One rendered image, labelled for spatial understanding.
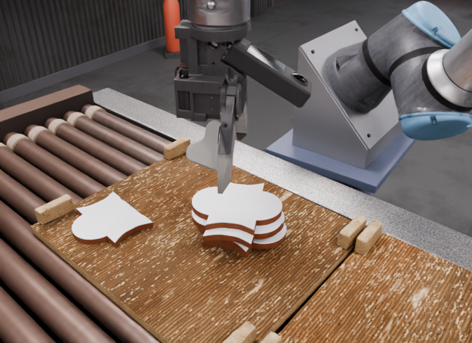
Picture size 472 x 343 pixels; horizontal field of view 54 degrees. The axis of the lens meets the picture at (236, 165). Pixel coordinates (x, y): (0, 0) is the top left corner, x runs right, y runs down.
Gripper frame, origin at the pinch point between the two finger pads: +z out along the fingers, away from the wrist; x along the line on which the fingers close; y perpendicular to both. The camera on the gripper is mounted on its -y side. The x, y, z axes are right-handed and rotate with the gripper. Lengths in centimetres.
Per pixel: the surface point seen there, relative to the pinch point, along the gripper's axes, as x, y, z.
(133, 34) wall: -350, 157, 87
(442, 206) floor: -147, -80, 106
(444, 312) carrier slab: 11.0, -28.8, 12.1
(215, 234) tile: 6.3, 1.8, 7.7
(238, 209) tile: 1.7, -0.7, 6.4
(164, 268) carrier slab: 9.5, 8.7, 12.2
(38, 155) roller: -19, 45, 14
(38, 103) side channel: -37, 54, 11
